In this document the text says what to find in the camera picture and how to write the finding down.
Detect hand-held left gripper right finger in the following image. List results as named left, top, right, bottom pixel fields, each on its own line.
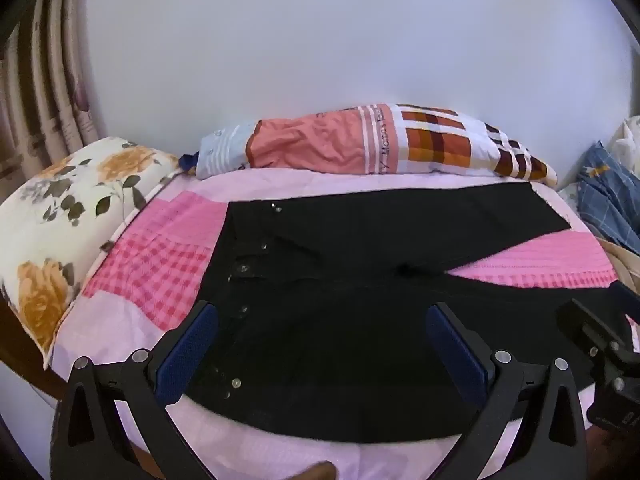
left=425, top=302, right=589, bottom=480

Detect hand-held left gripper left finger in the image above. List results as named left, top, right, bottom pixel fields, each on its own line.
left=50, top=301, right=219, bottom=480

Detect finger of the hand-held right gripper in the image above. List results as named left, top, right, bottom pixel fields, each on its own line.
left=611, top=281, right=640, bottom=322
left=556, top=299, right=626, bottom=356

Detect black pants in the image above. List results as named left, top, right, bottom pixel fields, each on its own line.
left=187, top=182, right=581, bottom=444

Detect beige cloth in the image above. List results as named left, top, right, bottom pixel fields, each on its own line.
left=597, top=237, right=640, bottom=292

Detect pink patchwork bed sheet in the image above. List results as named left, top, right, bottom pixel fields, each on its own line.
left=52, top=167, right=621, bottom=480

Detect blue checked cloth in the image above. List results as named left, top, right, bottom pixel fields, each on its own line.
left=572, top=141, right=640, bottom=257

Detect white cloth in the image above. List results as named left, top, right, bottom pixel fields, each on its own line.
left=607, top=115, right=640, bottom=167

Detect white floral pillow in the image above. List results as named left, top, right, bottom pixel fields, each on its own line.
left=0, top=136, right=184, bottom=372

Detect orange plaid pillow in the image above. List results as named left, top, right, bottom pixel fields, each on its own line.
left=195, top=103, right=559, bottom=187

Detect beige patterned curtain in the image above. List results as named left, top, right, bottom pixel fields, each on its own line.
left=0, top=0, right=110, bottom=198

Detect brown wooden bed frame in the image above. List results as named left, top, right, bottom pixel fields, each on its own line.
left=0, top=300, right=66, bottom=403

